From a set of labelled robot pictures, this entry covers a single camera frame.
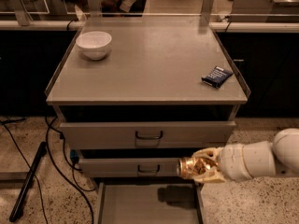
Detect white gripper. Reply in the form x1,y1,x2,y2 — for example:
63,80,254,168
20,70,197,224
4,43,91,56
192,144,249,184

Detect crushed orange can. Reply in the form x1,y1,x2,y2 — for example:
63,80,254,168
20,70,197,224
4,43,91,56
177,157,218,179

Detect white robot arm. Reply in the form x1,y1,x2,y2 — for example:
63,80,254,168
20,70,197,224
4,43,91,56
192,128,299,183

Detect grey bottom drawer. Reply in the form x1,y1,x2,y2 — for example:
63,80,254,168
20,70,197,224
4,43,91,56
94,177,205,224

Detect grey drawer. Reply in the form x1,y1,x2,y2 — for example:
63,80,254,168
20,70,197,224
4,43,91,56
60,121,235,149
94,177,205,224
78,158,180,178

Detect grey middle drawer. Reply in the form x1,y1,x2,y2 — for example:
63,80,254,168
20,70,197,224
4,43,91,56
78,158,180,178

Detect grey metal drawer cabinet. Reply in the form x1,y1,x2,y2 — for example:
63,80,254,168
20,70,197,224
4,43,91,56
45,14,252,224

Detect grey top drawer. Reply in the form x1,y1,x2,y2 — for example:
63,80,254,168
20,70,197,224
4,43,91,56
60,121,235,149

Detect dark blue snack packet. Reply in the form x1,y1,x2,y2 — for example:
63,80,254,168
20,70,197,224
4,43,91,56
201,66,233,89

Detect white ceramic bowl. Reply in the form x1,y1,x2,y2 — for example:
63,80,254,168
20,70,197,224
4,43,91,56
76,31,112,61

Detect black power strip bar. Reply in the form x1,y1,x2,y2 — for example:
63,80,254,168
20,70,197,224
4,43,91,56
9,142,46,222

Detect white railing bar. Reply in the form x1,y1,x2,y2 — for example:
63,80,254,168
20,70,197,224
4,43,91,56
0,21,299,34

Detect black floor cable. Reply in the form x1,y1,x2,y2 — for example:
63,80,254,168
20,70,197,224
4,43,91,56
0,115,96,224

